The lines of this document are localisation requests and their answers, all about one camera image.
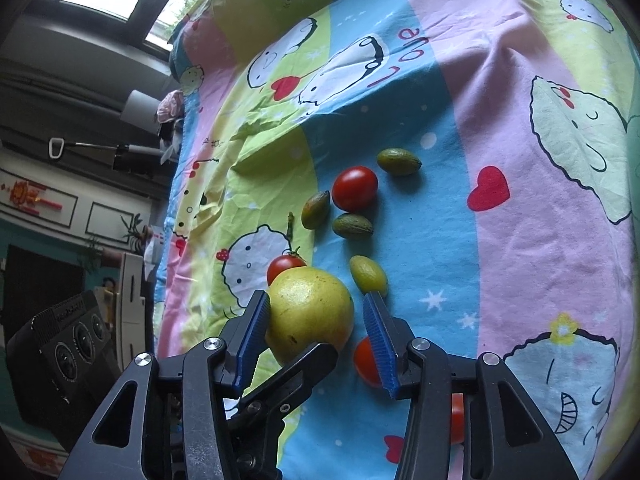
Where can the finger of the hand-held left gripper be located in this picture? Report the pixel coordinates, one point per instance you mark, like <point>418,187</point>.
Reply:
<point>295,370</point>

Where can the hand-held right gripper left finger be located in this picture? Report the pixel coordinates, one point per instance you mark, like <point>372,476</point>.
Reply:
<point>255,330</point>

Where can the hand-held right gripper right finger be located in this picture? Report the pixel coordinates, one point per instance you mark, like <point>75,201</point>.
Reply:
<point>377,340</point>

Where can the yellow round fruit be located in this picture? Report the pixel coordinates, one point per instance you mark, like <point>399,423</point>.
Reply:
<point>310,310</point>

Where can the yellowish green olive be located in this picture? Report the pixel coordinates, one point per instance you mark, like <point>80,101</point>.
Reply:
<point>368,273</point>

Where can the red cherry tomato with stem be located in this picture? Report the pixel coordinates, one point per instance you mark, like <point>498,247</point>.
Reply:
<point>284,269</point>

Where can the green stem piece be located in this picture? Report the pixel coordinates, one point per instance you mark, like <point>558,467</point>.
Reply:
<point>290,225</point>

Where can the white cardboard box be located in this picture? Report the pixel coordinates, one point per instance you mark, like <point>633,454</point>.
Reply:
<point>156,250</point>

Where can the white cabinet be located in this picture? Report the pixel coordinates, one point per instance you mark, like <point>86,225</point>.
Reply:
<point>134,290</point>

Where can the potted green plant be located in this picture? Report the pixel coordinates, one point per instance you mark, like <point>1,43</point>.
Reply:
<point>132,227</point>

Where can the black speaker box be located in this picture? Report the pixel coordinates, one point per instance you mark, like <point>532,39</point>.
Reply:
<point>60,355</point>

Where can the grey cloth bundle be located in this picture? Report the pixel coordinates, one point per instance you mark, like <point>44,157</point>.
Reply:
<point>170,145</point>

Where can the black screen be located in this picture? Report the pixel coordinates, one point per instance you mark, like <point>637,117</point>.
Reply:
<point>40,280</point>

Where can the pink cloth bundle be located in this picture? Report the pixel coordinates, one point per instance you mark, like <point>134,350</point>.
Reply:
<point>170,107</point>

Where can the white stick vacuum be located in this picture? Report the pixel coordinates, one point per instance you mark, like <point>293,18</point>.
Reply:
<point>100,147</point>

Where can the white cylinder appliance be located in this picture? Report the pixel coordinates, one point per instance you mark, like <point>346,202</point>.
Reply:
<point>140,110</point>

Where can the colourful cartoon printed bed sheet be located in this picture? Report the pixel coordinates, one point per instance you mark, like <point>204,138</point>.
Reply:
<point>475,110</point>

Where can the red wall decoration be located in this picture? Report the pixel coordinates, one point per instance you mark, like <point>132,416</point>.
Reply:
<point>30,195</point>

